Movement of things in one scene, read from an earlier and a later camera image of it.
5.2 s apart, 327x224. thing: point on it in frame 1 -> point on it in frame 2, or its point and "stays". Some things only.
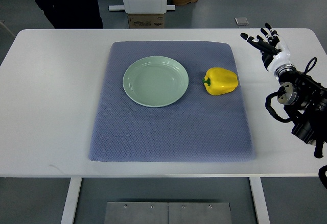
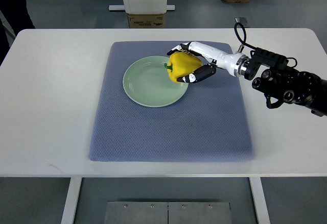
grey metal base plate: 167,213 stays
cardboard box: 145,21 stays
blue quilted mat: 202,127 stays
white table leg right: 260,200 stays
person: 67,3 -> 13,6
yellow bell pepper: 219,81 -> 181,64
